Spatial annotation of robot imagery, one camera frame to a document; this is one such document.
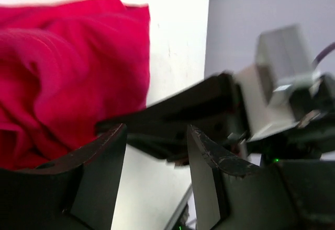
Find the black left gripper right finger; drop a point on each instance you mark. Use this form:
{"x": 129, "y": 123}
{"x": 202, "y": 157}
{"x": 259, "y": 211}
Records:
{"x": 232, "y": 193}

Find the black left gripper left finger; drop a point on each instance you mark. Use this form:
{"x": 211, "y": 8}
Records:
{"x": 75, "y": 191}

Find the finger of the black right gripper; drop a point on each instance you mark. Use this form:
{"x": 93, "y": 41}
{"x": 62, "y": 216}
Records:
{"x": 171, "y": 151}
{"x": 209, "y": 105}

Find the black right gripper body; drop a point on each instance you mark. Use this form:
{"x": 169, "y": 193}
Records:
{"x": 309, "y": 139}

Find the red t shirt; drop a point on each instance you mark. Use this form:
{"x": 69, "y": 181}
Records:
{"x": 64, "y": 68}

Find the aluminium table edge rail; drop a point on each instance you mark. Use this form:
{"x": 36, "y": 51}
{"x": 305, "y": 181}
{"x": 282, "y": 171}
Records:
{"x": 180, "y": 215}

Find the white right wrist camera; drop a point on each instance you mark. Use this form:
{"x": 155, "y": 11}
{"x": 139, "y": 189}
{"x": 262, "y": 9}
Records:
{"x": 282, "y": 65}

